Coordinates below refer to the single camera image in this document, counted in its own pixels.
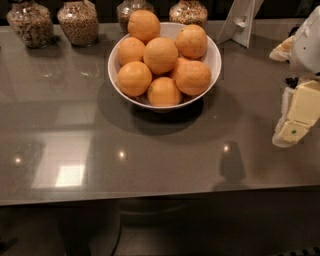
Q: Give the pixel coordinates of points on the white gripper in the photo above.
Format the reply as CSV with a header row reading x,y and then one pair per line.
x,y
307,50

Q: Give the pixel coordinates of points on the orange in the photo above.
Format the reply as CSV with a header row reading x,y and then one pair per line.
x,y
191,41
134,78
160,55
144,25
163,92
129,50
191,77

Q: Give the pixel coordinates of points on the white ceramic bowl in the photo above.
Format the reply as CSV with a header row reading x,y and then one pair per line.
x,y
212,58

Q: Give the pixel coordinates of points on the far left glass jar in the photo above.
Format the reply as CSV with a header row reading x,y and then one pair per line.
x,y
31,23

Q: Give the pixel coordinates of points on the white picture frame stand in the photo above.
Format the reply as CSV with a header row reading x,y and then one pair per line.
x,y
239,21

